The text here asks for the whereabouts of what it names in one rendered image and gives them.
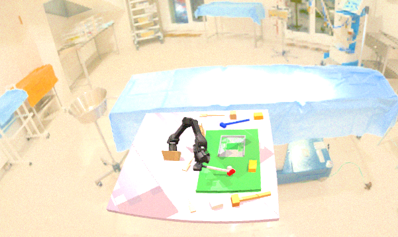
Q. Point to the blue putter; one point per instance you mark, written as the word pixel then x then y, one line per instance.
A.
pixel 225 124

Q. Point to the green flat mat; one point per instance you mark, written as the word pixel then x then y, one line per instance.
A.
pixel 242 179

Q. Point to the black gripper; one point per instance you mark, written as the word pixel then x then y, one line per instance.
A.
pixel 198 165

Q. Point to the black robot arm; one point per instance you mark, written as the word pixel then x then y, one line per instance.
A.
pixel 200 140

